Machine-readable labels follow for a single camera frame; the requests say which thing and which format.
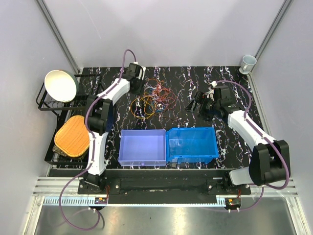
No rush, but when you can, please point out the black wire dish rack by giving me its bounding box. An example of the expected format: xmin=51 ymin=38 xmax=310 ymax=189
xmin=36 ymin=74 xmax=113 ymax=169

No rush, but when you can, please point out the blue cable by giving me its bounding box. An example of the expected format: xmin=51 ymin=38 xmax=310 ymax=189
xmin=144 ymin=92 xmax=167 ymax=115

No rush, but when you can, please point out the purple plastic bin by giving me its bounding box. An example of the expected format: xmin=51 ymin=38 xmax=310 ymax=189
xmin=118 ymin=129 xmax=166 ymax=166

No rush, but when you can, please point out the blue plastic bin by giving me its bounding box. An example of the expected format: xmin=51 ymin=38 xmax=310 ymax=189
xmin=166 ymin=127 xmax=219 ymax=164

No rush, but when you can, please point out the white mug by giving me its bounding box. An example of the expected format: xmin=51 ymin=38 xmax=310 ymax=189
xmin=239 ymin=55 xmax=257 ymax=75

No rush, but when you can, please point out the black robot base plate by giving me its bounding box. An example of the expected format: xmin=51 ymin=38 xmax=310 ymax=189
xmin=78 ymin=169 xmax=251 ymax=205

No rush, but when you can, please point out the white bowl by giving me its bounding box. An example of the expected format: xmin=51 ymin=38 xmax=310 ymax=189
xmin=44 ymin=70 xmax=79 ymax=102

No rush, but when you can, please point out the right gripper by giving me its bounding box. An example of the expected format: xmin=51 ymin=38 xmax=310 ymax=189
xmin=183 ymin=91 xmax=220 ymax=122

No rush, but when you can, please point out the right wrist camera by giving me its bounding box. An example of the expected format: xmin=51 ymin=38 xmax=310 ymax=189
xmin=207 ymin=81 xmax=218 ymax=101

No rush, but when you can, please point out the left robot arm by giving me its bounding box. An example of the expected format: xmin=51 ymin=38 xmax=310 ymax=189
xmin=83 ymin=62 xmax=146 ymax=194

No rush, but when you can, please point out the orange cable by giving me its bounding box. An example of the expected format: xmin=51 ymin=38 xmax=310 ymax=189
xmin=129 ymin=84 xmax=157 ymax=118

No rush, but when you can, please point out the white cable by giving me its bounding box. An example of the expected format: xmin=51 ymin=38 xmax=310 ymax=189
xmin=144 ymin=82 xmax=167 ymax=108

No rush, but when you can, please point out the pink cable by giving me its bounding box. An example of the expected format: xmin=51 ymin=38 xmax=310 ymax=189
xmin=156 ymin=85 xmax=180 ymax=112

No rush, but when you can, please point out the orange woven plate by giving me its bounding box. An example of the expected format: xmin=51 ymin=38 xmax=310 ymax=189
xmin=52 ymin=115 xmax=89 ymax=158

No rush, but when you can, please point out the red cable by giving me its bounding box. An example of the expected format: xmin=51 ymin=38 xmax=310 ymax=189
xmin=144 ymin=78 xmax=172 ymax=98

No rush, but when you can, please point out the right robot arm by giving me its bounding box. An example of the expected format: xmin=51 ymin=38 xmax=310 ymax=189
xmin=185 ymin=86 xmax=291 ymax=194

